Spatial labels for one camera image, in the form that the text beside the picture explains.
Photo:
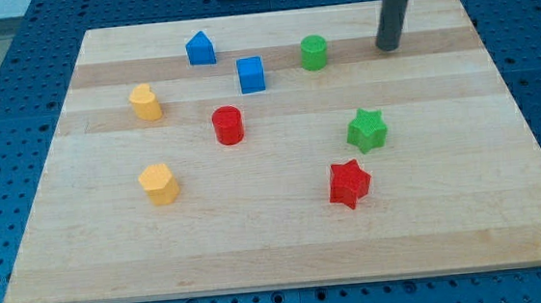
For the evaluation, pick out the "red cylinder block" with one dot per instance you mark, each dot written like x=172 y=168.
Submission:
x=228 y=125

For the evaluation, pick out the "green cylinder block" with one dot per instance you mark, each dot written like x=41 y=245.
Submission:
x=314 y=54

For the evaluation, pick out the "yellow heart block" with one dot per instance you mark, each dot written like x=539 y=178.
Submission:
x=145 y=103

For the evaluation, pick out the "green star block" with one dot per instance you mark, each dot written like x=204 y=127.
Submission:
x=367 y=130

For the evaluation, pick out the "red star block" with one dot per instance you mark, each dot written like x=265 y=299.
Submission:
x=348 y=183

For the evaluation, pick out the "blue cube block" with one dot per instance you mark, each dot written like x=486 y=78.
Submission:
x=251 y=74

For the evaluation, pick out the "blue triangular prism block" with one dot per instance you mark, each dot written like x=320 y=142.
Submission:
x=200 y=50

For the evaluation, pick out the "yellow hexagon block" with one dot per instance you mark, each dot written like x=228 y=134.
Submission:
x=160 y=184

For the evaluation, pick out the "wooden board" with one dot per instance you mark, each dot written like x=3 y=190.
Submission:
x=456 y=188

